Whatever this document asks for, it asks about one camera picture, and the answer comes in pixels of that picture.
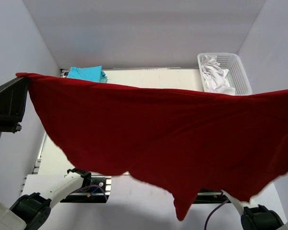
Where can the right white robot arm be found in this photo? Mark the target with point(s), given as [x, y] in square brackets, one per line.
[254, 216]

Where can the folded light blue t-shirt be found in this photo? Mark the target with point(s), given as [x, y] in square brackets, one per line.
[89, 74]

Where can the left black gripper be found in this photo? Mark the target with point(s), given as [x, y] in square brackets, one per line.
[7, 101]

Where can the folded teal t-shirt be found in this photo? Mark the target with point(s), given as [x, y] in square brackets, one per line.
[103, 77]

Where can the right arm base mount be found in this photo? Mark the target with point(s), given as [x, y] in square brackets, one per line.
[206, 196]

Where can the crumpled white t-shirt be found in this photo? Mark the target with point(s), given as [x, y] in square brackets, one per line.
[215, 77]

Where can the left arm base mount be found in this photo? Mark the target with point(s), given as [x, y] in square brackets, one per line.
[95, 190]

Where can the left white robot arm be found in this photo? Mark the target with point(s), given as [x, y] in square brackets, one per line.
[30, 212]

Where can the dark red t-shirt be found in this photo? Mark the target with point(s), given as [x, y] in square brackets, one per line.
[178, 140]

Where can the white plastic laundry basket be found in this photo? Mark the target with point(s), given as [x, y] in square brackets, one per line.
[237, 76]

